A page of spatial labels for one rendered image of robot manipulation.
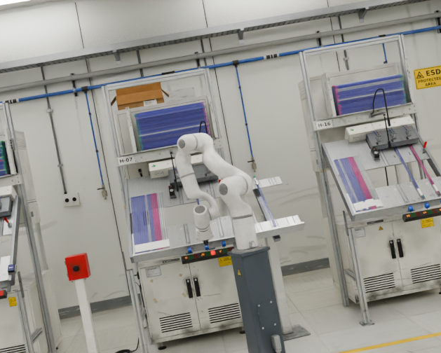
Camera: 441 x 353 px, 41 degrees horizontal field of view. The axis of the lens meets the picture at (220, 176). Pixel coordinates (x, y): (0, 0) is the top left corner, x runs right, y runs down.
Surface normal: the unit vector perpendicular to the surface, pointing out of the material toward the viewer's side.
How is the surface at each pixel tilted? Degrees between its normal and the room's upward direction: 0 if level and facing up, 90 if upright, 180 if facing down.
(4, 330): 90
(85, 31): 90
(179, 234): 44
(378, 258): 90
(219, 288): 90
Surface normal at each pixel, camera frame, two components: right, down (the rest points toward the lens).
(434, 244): 0.05, 0.02
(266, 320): 0.40, -0.05
